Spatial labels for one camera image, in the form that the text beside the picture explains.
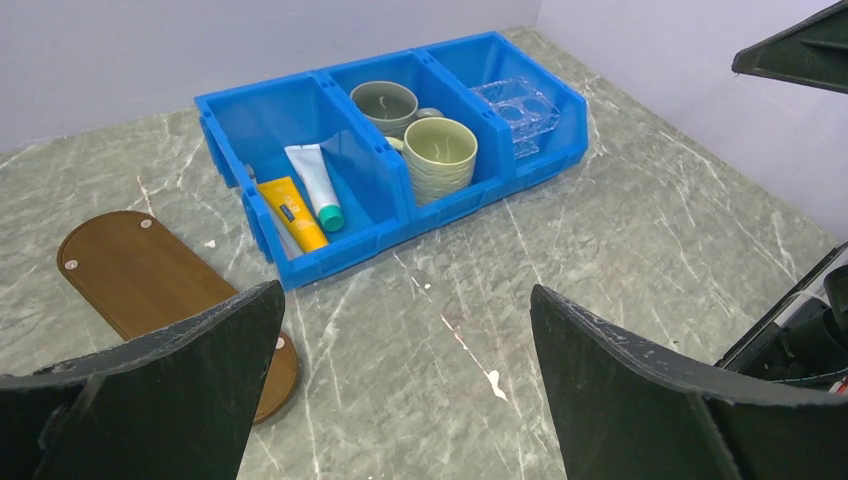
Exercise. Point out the yellow orange tube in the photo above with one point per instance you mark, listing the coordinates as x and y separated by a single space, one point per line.
284 197

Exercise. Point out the blue right storage bin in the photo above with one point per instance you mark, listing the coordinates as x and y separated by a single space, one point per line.
484 58

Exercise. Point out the white toothpaste tube green cap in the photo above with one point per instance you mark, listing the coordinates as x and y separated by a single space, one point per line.
309 163

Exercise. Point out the blue storage bin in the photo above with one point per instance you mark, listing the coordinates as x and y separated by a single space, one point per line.
435 86
484 58
247 129

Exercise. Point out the brown oval wooden tray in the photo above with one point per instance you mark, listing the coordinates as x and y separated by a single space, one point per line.
138 275

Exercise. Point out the grey ceramic mug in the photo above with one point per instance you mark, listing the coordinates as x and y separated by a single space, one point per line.
390 106

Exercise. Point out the grey toothbrush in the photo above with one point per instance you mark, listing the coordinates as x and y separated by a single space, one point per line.
290 247

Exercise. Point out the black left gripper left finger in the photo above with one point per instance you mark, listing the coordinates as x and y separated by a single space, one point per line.
176 403

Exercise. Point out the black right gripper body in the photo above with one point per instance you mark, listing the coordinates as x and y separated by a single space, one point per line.
802 340

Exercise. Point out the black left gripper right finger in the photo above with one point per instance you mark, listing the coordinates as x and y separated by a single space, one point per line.
625 407

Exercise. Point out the blue middle storage bin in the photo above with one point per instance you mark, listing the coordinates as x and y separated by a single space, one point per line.
435 86

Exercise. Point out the clear glass toothbrush holder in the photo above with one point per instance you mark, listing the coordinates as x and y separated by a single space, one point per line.
527 111

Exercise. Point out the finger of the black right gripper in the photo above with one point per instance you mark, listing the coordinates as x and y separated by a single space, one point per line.
811 53

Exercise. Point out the blue left storage bin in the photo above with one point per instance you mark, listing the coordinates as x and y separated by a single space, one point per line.
247 129

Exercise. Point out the light green ceramic mug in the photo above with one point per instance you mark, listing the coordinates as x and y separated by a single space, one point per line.
440 154

